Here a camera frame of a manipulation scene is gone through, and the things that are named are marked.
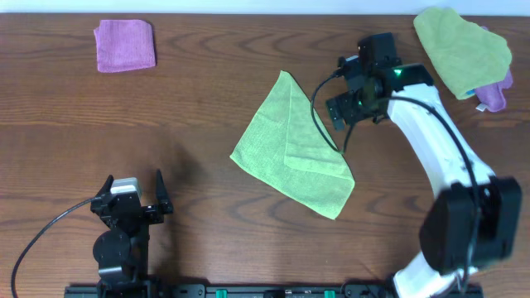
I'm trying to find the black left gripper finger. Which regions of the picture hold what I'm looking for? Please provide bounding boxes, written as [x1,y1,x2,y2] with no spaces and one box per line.
[96,175,114,196]
[156,169,174,214]

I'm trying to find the light green microfiber cloth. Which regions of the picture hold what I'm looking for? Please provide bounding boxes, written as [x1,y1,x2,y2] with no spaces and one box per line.
[230,71,355,219]

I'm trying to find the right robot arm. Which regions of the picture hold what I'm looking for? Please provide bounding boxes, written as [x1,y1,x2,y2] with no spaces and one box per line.
[326,33,523,297]

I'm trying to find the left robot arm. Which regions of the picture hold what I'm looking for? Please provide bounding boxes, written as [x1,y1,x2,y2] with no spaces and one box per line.
[90,171,173,297]

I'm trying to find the crumpled green cloth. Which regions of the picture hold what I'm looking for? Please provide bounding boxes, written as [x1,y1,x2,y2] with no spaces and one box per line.
[413,7,512,100]

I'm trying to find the crumpled purple cloth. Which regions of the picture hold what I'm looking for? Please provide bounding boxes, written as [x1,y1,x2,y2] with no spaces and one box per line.
[467,24,513,113]

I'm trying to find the folded purple cloth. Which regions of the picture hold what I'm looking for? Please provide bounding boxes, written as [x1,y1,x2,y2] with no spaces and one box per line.
[94,19,157,73]

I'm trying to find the black left camera cable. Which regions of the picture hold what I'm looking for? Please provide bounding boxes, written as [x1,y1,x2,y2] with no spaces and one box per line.
[11,196,103,298]

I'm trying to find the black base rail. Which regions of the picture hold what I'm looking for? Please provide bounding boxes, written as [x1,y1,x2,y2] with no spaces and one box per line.
[64,279,484,298]

